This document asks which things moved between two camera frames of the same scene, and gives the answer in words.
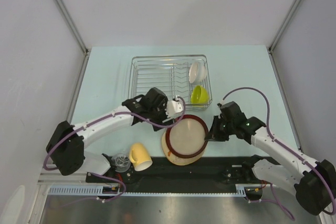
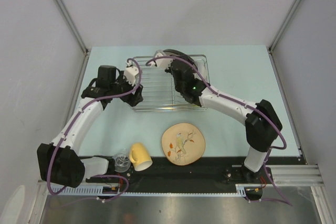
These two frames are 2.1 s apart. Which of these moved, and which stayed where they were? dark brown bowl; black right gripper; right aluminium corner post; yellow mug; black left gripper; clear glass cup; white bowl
Moved: black right gripper; black left gripper; dark brown bowl
Stayed: white bowl; clear glass cup; right aluminium corner post; yellow mug
